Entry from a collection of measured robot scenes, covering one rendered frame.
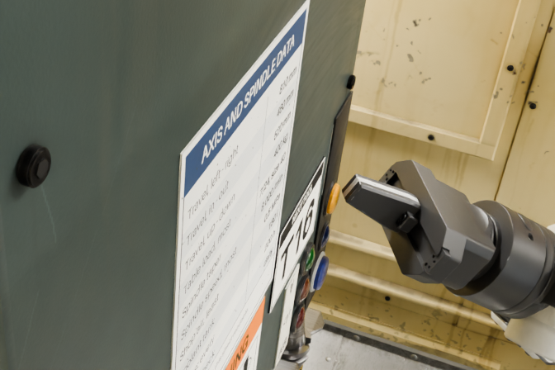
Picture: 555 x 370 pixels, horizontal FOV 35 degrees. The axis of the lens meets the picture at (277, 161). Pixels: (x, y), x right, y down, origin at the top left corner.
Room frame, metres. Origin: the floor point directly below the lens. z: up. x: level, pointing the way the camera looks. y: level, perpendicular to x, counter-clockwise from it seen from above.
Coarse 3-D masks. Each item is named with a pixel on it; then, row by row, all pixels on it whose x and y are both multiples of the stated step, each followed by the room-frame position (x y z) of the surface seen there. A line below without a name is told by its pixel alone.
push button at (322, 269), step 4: (324, 256) 0.57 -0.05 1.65; (320, 260) 0.56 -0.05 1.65; (324, 260) 0.56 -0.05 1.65; (328, 260) 0.57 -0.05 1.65; (320, 264) 0.56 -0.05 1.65; (324, 264) 0.56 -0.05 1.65; (328, 264) 0.57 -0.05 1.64; (320, 268) 0.55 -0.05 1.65; (324, 268) 0.55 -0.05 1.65; (316, 272) 0.55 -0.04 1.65; (320, 272) 0.55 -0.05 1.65; (324, 272) 0.55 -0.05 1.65; (316, 276) 0.55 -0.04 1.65; (320, 276) 0.55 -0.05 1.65; (324, 276) 0.56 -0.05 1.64; (316, 280) 0.55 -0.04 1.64; (320, 280) 0.55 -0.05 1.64; (324, 280) 0.56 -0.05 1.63; (316, 284) 0.55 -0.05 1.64; (320, 284) 0.55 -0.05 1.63; (316, 288) 0.55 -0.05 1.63
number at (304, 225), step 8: (312, 200) 0.51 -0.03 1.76; (312, 208) 0.51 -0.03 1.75; (304, 216) 0.49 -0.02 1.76; (312, 216) 0.51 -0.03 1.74; (296, 224) 0.47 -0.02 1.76; (304, 224) 0.49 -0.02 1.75; (312, 224) 0.52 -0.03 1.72; (296, 232) 0.47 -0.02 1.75; (304, 232) 0.49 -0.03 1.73; (296, 240) 0.48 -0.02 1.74; (304, 240) 0.50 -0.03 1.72; (296, 248) 0.48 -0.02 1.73; (296, 256) 0.48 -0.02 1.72
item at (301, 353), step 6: (306, 330) 0.90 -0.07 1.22; (306, 336) 0.88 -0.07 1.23; (306, 342) 0.88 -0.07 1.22; (300, 348) 0.86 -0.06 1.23; (306, 348) 0.86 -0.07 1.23; (282, 354) 0.85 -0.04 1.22; (288, 354) 0.85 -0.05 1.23; (294, 354) 0.85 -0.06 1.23; (300, 354) 0.85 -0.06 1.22; (294, 360) 0.85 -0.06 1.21; (300, 360) 0.85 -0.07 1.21
